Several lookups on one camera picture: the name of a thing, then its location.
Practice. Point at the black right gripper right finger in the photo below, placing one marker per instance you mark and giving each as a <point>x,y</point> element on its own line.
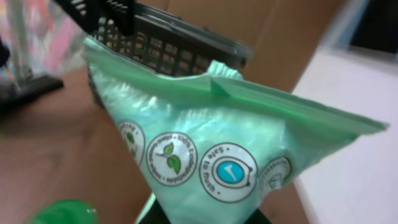
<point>258,218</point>

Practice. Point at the mint green wipes pack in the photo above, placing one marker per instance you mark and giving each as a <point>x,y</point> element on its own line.
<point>213,146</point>

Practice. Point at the dark grey plastic basket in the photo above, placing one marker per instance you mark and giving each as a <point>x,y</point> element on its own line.
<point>154,38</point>

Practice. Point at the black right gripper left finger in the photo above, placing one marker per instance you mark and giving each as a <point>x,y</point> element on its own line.
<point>152,213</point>

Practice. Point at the green lid jar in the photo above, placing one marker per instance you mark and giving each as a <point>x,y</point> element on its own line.
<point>65,212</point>

